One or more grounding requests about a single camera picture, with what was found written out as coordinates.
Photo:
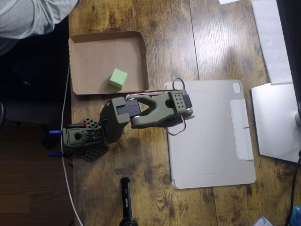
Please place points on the silver monitor stand base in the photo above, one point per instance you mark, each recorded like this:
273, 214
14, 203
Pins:
275, 122

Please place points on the beige tablet folio case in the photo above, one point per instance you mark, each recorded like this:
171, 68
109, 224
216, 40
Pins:
216, 146

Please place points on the brown cardboard tray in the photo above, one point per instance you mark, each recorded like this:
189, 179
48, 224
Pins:
94, 58

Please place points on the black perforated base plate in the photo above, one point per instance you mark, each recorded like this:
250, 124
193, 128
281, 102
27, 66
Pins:
94, 151

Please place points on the green foam cube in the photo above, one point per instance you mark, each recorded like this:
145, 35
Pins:
118, 77

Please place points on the black camera stand pole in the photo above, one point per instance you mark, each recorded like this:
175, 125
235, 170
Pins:
126, 197

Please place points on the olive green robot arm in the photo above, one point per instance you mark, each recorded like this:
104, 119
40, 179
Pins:
155, 117

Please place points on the white paper sheet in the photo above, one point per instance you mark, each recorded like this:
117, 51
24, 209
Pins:
227, 1

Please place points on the black computer monitor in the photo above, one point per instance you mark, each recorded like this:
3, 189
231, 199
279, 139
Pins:
291, 35

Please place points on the white and blue packet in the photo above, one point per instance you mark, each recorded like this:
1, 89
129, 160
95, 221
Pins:
262, 222

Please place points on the white foam sheet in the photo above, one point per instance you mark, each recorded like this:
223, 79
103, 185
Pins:
268, 35

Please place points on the blue round object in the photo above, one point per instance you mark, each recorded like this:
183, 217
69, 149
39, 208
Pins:
297, 215

